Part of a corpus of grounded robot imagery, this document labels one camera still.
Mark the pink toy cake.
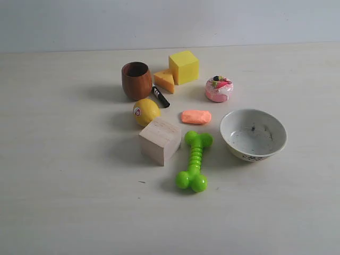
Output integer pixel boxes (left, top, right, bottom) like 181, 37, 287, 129
205, 75, 233, 103

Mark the light wooden block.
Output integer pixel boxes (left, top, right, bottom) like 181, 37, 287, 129
139, 117, 182, 166

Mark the yellow lemon toy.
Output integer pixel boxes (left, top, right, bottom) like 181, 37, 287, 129
133, 98, 161, 127

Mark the yellow foam cube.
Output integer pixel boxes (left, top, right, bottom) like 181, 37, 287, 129
168, 50, 199, 85

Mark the orange cheese wedge toy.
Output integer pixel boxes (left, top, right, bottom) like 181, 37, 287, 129
154, 69, 175, 94

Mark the green bone dog toy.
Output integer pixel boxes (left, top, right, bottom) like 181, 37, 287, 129
175, 131, 213, 192

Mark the black marker pen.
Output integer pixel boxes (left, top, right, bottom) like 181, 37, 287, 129
151, 86, 171, 108

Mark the brown wooden cup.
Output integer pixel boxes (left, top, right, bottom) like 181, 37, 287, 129
121, 62, 152, 101

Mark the orange putty piece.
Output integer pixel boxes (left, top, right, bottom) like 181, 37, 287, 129
181, 110, 212, 124

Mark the white ceramic bowl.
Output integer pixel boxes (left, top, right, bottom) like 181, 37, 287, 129
219, 109, 287, 162

